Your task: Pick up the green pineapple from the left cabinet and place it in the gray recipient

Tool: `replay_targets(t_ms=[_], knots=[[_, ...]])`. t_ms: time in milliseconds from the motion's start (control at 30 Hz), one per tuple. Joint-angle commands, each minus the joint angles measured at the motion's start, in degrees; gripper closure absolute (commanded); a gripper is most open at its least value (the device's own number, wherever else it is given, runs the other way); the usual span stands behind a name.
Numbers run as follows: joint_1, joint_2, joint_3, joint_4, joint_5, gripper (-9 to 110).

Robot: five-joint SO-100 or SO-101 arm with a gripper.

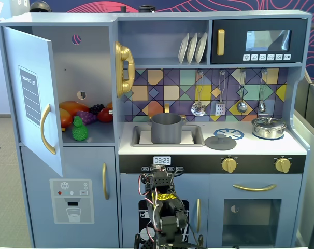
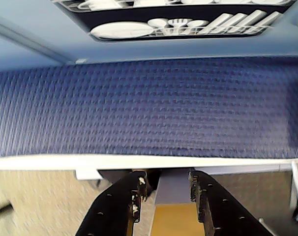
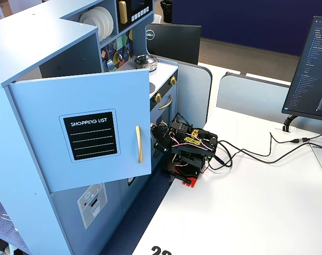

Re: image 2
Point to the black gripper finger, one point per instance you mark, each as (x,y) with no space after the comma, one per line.
(112,211)
(222,209)

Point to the blue woven textured mat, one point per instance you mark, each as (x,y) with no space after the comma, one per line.
(149,108)

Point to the small white tab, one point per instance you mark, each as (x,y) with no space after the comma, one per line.
(81,61)

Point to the black dish rack picture panel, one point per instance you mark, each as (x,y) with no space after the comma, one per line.
(183,22)

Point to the small white bracket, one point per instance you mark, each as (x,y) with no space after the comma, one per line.
(87,174)

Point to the gray post with wooden block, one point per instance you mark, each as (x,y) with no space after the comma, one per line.
(174,211)

